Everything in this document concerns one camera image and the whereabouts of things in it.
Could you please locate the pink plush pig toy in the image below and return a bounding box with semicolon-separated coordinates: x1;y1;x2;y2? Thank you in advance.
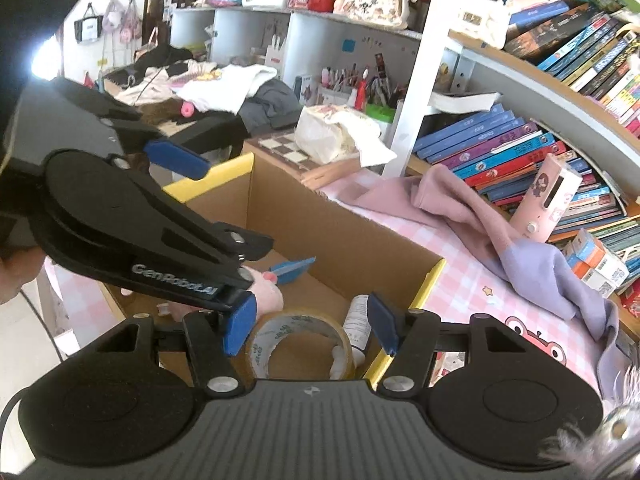
131;263;284;323

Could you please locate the pink purple cloth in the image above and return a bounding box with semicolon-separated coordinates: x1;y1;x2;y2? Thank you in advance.
337;165;630;400

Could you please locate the chessboard box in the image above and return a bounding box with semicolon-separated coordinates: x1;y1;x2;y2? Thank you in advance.
242;129;362;191

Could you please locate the pile of clothes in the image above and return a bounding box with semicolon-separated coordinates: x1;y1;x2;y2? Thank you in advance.
104;44;302;136

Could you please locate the left hand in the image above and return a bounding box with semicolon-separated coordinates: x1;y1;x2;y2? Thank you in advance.
0;247;46;304

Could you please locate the tissue pack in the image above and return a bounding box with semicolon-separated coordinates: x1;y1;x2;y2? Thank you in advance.
294;104;397;167

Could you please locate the white spray bottle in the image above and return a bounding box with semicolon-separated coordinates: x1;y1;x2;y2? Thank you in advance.
343;295;371;368

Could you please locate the pink cartoon table mat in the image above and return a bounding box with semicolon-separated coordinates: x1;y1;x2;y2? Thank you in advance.
44;170;629;394

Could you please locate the blue wrapper packet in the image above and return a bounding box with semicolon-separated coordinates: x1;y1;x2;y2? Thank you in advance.
269;257;316;285

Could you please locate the orange white box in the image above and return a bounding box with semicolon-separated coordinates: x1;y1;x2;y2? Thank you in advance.
562;229;629;298

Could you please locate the yellow tape roll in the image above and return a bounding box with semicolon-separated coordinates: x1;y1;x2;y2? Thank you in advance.
245;310;355;380

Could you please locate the pink cylindrical device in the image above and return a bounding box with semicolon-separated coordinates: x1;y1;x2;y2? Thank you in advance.
510;154;582;243

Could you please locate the white quilted handbag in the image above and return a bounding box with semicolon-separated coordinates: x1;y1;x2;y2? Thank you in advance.
451;0;511;49

